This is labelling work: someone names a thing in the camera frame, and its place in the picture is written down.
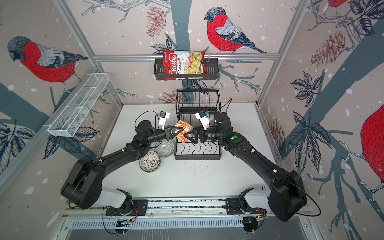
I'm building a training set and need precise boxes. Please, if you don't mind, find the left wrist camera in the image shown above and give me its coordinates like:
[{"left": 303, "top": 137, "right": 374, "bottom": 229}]
[{"left": 158, "top": 111, "right": 170, "bottom": 130}]

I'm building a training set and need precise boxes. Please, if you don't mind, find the black wire dish rack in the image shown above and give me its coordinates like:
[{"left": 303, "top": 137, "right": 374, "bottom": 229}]
[{"left": 175, "top": 90, "right": 222, "bottom": 161}]

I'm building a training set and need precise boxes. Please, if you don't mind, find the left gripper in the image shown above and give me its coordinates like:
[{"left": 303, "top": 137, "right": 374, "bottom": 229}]
[{"left": 145, "top": 125, "right": 183, "bottom": 145}]

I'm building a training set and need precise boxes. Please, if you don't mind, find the white mesh wall shelf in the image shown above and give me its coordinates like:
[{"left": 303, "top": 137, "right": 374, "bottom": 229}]
[{"left": 48, "top": 73, "right": 110, "bottom": 137}]

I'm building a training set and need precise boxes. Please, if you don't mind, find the black wall basket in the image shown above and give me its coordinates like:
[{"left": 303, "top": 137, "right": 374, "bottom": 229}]
[{"left": 154, "top": 59, "right": 219, "bottom": 81}]

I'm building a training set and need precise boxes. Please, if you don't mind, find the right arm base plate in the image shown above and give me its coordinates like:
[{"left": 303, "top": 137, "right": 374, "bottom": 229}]
[{"left": 224, "top": 198, "right": 267, "bottom": 216}]

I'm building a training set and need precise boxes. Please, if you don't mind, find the green patterned bowl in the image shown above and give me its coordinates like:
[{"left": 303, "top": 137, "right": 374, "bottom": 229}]
[{"left": 155, "top": 140, "right": 175, "bottom": 158}]

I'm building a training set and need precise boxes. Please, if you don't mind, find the orange floral bowl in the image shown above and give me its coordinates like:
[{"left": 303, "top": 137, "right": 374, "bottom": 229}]
[{"left": 175, "top": 120, "right": 193, "bottom": 143}]

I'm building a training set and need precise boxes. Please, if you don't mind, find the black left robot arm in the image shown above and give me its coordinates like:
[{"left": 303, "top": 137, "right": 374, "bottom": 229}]
[{"left": 61, "top": 120, "right": 184, "bottom": 209}]

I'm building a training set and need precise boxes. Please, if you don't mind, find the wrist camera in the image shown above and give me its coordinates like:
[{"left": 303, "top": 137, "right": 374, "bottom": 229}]
[
  {"left": 158, "top": 111, "right": 170, "bottom": 130},
  {"left": 195, "top": 110, "right": 211, "bottom": 130}
]

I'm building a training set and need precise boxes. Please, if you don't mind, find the black white lattice bowl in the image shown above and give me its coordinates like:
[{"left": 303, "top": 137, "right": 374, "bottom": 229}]
[{"left": 139, "top": 151, "right": 161, "bottom": 173}]

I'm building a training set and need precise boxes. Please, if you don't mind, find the aluminium mounting rail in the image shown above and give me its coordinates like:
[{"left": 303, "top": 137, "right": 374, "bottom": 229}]
[{"left": 61, "top": 195, "right": 311, "bottom": 218}]

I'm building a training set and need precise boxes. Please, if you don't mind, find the red cassava chips bag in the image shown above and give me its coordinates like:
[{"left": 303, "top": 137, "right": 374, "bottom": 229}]
[{"left": 163, "top": 50, "right": 207, "bottom": 75}]

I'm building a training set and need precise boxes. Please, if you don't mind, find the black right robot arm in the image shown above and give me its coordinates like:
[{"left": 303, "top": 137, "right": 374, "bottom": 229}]
[{"left": 183, "top": 112, "right": 308, "bottom": 222}]

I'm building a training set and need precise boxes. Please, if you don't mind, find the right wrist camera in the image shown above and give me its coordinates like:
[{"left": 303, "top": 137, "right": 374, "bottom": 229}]
[{"left": 195, "top": 110, "right": 211, "bottom": 130}]

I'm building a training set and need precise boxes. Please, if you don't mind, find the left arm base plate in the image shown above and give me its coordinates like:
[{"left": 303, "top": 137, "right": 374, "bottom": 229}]
[{"left": 106, "top": 199, "right": 149, "bottom": 217}]

